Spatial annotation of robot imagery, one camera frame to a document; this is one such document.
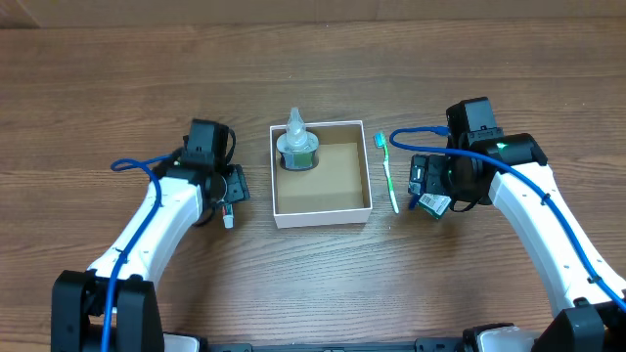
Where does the teal toothpaste tube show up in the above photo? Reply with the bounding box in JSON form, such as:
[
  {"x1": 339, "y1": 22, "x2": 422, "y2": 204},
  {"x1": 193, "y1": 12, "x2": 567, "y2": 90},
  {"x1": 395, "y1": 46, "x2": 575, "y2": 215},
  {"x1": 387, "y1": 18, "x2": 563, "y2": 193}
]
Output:
[{"x1": 222, "y1": 203, "x2": 234, "y2": 229}]

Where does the clear soap pump bottle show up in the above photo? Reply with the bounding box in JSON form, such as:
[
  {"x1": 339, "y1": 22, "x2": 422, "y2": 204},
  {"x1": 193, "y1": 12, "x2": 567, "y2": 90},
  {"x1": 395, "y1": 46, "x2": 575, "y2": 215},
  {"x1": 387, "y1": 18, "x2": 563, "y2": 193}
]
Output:
[{"x1": 277, "y1": 108, "x2": 319, "y2": 171}]

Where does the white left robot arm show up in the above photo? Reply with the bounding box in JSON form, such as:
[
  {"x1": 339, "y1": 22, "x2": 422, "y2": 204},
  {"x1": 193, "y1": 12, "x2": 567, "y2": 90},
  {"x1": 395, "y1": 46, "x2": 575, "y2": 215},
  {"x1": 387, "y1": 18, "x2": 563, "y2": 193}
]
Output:
[{"x1": 51, "y1": 119, "x2": 249, "y2": 352}]

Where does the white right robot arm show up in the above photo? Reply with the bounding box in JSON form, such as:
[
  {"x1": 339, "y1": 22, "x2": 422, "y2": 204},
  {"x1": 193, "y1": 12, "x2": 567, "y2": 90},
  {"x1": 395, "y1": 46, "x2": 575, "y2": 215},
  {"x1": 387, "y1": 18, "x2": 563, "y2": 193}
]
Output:
[{"x1": 408, "y1": 97, "x2": 625, "y2": 351}]

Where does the green white soap bar pack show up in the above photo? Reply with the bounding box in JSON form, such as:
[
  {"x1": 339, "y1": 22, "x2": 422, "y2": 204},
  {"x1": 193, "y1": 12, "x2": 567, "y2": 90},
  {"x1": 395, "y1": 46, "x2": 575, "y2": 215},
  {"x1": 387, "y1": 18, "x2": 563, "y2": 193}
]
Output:
[{"x1": 418, "y1": 194, "x2": 451, "y2": 219}]

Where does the blue disposable razor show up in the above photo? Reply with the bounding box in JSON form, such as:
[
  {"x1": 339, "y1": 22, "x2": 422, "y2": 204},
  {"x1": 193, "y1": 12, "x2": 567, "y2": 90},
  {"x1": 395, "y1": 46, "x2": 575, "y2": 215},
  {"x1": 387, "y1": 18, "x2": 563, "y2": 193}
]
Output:
[{"x1": 408, "y1": 195, "x2": 420, "y2": 210}]

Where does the green white toothbrush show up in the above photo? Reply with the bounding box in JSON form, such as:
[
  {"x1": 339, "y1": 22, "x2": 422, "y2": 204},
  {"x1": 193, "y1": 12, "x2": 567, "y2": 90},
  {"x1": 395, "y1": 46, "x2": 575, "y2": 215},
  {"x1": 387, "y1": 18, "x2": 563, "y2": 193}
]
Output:
[{"x1": 374, "y1": 131, "x2": 399, "y2": 214}]

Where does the pink cardboard box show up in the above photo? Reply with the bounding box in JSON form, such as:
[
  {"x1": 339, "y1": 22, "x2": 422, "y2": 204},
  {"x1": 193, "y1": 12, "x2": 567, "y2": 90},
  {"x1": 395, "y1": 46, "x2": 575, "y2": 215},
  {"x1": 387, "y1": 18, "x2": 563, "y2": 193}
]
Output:
[{"x1": 269, "y1": 120, "x2": 373, "y2": 229}]

